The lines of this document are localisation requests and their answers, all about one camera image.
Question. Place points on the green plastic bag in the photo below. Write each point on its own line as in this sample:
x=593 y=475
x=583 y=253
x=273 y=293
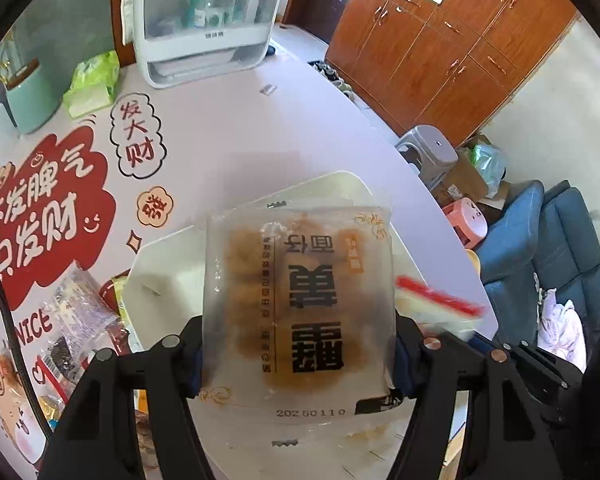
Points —
x=487 y=162

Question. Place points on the clear packet of brown pastries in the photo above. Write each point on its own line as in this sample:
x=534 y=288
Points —
x=300 y=310

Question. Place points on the small grey clip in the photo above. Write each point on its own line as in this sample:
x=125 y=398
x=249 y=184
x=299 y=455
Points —
x=268 y=89

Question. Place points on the red and white snack packet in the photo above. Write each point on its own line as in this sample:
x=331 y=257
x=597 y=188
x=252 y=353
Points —
x=435 y=300

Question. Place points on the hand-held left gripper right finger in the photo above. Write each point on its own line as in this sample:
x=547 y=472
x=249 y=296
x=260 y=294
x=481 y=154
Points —
x=404 y=360

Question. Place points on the row of shoes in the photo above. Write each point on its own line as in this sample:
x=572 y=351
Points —
x=335 y=80

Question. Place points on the green tissue pack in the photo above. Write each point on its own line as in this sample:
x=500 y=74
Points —
x=92 y=85

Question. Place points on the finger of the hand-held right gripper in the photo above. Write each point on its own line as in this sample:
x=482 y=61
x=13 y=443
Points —
x=540 y=365

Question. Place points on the white plastic bin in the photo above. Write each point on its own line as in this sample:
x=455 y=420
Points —
x=170 y=270

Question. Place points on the green yellow snack packet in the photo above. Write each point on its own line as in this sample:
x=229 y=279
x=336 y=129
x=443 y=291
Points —
x=119 y=292

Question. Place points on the pink white cloth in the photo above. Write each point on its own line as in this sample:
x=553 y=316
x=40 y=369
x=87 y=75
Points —
x=562 y=325

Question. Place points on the cardboard box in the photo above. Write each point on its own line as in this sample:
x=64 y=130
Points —
x=460 y=180

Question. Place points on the brown wooden cabinet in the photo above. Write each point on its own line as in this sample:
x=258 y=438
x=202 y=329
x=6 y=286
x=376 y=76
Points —
x=430 y=60

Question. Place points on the grey plastic stool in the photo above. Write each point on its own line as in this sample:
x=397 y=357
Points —
x=430 y=152

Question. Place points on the blue sofa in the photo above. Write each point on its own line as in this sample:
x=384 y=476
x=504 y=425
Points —
x=520 y=240

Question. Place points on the white countertop dish cabinet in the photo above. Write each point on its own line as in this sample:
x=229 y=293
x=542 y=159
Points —
x=205 y=60

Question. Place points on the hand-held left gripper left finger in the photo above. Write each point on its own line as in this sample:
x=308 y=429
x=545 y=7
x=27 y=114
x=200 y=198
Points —
x=180 y=360

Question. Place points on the pink plastic stool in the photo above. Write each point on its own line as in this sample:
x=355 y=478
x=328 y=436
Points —
x=467 y=220

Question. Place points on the pile of snack packets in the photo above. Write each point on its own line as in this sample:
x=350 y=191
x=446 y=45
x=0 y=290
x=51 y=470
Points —
x=75 y=320

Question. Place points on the mint green canister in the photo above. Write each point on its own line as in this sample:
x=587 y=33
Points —
x=30 y=105

